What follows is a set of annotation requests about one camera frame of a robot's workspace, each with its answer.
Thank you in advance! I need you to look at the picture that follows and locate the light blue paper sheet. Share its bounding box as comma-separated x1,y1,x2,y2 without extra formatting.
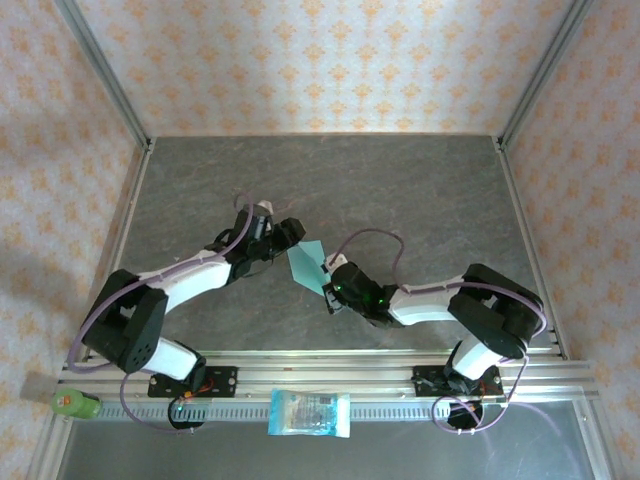
287,239,341,315

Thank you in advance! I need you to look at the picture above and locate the aluminium frame corner post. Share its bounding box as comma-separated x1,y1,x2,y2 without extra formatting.
494,0,597,152
52,0,154,151

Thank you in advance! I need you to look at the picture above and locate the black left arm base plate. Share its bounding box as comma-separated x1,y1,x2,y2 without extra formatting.
147,365,239,400

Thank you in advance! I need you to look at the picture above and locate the green bottle orange label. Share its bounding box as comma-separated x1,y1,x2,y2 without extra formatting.
52,387,103,420

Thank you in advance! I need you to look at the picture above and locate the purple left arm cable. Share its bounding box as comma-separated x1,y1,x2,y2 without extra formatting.
67,192,281,435

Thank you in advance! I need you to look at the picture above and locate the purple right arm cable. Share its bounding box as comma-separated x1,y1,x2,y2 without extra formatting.
324,228,549,434

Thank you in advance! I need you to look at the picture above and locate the aluminium table side rail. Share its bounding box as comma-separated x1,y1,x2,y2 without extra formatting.
79,142,156,362
494,139,571,361

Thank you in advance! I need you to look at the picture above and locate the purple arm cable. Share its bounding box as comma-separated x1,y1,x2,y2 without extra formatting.
324,228,549,434
67,192,281,435

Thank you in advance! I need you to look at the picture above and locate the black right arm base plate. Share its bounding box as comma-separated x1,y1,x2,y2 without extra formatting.
410,364,504,400

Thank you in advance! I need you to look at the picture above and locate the slotted grey cable tray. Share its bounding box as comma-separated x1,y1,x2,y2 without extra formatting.
97,402,454,424

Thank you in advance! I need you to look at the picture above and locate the grey metal sheet panel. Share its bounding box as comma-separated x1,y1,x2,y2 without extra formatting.
59,419,596,480

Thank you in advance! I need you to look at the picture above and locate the blue plastic packet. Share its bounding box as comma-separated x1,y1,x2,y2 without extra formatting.
267,388,352,440

